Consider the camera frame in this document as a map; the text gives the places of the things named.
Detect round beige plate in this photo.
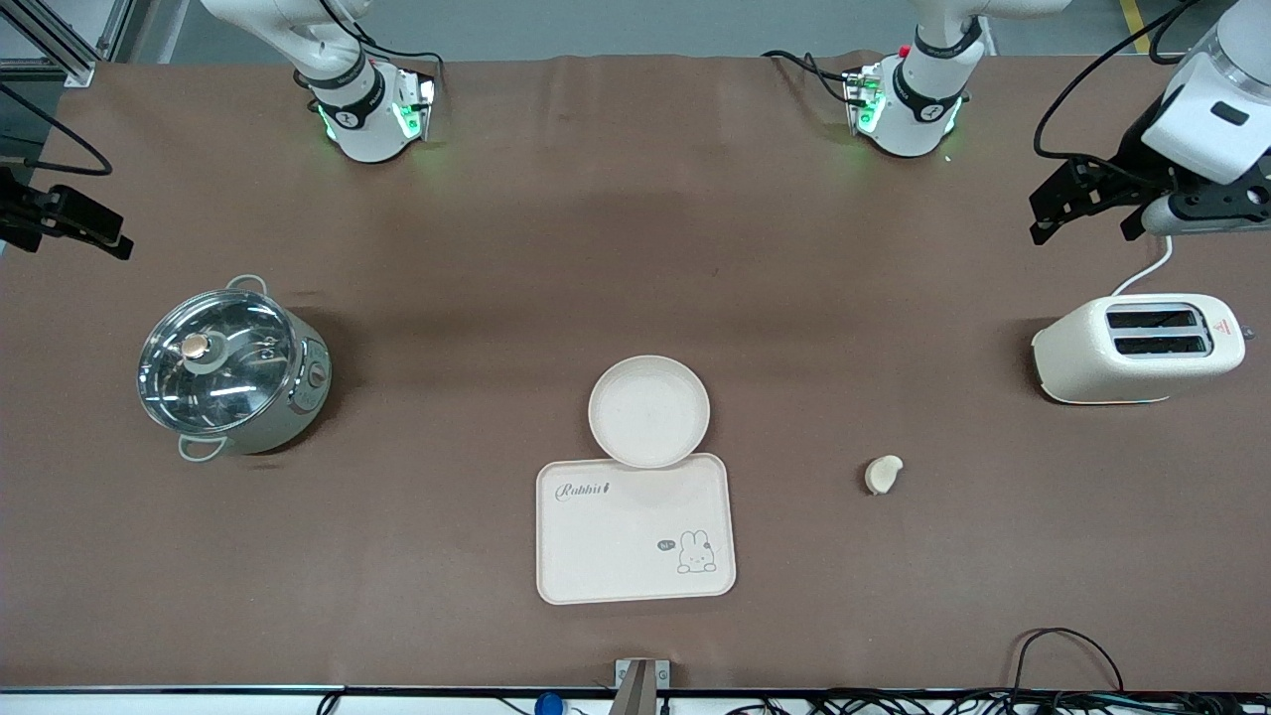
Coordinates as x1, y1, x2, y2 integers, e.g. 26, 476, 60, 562
588, 356, 712, 470

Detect cream two-slot toaster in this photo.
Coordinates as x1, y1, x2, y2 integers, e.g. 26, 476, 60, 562
1032, 293, 1254, 405

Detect glass pot lid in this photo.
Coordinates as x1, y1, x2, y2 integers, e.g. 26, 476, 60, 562
137, 290, 299, 436

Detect pale green electric pot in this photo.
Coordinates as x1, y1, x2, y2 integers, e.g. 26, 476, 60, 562
137, 275, 333, 463

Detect brown table cover mat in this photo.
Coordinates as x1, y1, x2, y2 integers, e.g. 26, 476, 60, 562
0, 55, 1271, 693

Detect beige rabbit print tray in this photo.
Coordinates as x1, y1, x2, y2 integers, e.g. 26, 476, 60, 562
536, 453, 737, 605

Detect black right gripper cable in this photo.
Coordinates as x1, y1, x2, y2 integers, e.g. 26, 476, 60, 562
0, 84, 112, 178

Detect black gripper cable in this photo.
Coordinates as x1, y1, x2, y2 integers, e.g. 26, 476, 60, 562
1033, 0, 1207, 190
0, 84, 112, 178

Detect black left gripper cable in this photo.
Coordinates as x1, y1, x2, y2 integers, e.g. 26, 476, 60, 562
1033, 0, 1207, 190

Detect white toaster power cable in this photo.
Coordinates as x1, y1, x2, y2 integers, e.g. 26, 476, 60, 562
1110, 234, 1175, 297

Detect black left base cable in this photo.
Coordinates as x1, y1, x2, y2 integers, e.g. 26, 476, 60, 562
763, 50, 857, 105

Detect black base cable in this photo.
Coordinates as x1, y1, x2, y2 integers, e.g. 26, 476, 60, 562
763, 50, 857, 105
357, 44, 444, 82

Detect black right base cable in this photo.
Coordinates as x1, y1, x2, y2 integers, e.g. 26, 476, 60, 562
357, 44, 444, 82

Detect black floor cable bundle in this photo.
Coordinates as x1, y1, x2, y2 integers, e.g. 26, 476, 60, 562
725, 628, 1271, 715

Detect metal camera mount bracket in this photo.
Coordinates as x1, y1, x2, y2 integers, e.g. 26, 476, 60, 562
614, 658, 671, 715

